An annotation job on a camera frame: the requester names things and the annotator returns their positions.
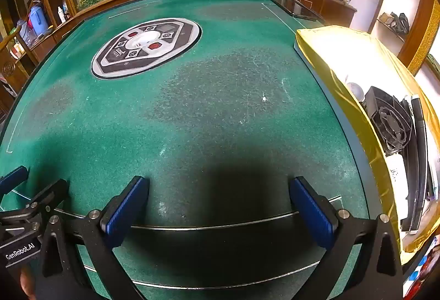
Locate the white light bulb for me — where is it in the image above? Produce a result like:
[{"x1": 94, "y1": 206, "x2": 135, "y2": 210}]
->
[{"x1": 345, "y1": 80, "x2": 367, "y2": 103}]

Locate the black cooling fan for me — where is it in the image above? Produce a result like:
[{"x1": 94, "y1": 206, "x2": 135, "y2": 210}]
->
[{"x1": 361, "y1": 85, "x2": 418, "y2": 158}]

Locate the carved wooden chair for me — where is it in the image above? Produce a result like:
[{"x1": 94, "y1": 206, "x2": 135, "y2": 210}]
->
[{"x1": 0, "y1": 27, "x2": 35, "y2": 105}]

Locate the black strap bundle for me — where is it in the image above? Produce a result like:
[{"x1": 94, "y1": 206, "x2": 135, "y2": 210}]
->
[{"x1": 388, "y1": 12, "x2": 410, "y2": 34}]

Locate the round grey control panel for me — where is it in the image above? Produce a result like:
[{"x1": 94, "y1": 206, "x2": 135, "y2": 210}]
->
[{"x1": 90, "y1": 16, "x2": 202, "y2": 80}]

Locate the gold foil lined box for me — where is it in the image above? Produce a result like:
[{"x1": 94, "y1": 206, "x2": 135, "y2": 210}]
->
[{"x1": 294, "y1": 25, "x2": 440, "y2": 254}]

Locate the person's left hand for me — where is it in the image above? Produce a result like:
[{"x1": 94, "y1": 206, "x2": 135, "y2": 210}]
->
[{"x1": 20, "y1": 267, "x2": 37, "y2": 299}]

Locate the colourful printed packet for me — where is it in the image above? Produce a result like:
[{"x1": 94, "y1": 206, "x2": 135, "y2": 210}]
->
[{"x1": 404, "y1": 245, "x2": 440, "y2": 299}]

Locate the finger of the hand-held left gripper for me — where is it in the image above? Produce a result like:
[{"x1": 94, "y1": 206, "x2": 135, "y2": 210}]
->
[
  {"x1": 0, "y1": 165, "x2": 29, "y2": 198},
  {"x1": 21, "y1": 178, "x2": 69, "y2": 225}
]

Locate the white flat box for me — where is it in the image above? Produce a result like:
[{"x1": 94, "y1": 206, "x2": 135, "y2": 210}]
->
[{"x1": 385, "y1": 154, "x2": 409, "y2": 198}]

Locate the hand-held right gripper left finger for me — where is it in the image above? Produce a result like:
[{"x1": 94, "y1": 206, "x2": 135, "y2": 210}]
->
[{"x1": 36, "y1": 176, "x2": 152, "y2": 300}]

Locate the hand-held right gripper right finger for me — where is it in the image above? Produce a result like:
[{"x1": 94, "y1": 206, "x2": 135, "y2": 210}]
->
[{"x1": 289, "y1": 176, "x2": 404, "y2": 300}]

